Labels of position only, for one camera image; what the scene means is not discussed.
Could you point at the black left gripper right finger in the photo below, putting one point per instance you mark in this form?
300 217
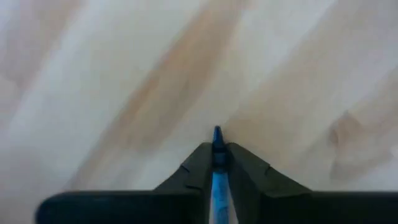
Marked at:
295 208

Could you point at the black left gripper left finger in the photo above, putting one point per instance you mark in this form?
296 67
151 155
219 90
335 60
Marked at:
140 208

